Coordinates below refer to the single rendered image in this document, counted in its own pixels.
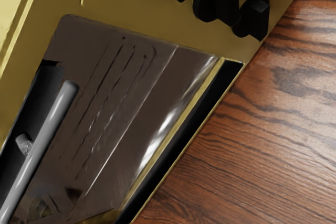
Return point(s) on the gold oven with black knobs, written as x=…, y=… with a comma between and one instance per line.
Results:
x=147, y=11

